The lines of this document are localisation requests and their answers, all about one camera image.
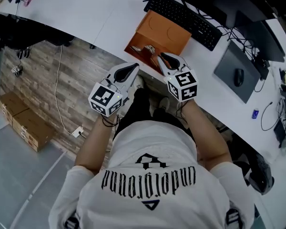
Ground person's right forearm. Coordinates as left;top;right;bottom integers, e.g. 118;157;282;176
181;99;233;171

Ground orange cardboard box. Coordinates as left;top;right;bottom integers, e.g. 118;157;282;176
123;10;193;76

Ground white printed T-shirt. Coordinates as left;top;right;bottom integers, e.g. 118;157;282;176
49;120;255;229

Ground white floor socket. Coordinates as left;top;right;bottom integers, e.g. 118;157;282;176
71;126;84;138

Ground white floor cable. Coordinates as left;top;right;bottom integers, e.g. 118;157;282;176
54;44;74;135

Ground black office chair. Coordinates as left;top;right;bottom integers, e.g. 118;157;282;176
0;12;76;52

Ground black trousers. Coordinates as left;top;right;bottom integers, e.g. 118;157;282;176
114;87;196;143

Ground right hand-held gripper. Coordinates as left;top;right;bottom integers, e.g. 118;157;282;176
157;52;199;103

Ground black wristband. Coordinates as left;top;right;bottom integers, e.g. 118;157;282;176
102;114;120;128

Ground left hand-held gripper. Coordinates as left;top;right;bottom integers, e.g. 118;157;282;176
88;62;140;117

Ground large black keyboard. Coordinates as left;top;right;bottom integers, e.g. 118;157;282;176
143;0;223;52

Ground grey desk mat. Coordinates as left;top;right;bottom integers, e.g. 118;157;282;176
214;41;262;104

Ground white shoe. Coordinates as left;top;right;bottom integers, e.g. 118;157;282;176
133;75;145;89
157;96;170;111

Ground curved black monitor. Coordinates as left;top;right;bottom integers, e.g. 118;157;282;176
235;10;286;63

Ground black looped cable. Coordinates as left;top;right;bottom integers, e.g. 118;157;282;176
261;101;281;131

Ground person's left forearm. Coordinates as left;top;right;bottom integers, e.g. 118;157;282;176
75;114;120;174

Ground black computer mouse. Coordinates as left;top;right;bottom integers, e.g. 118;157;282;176
233;68;245;87

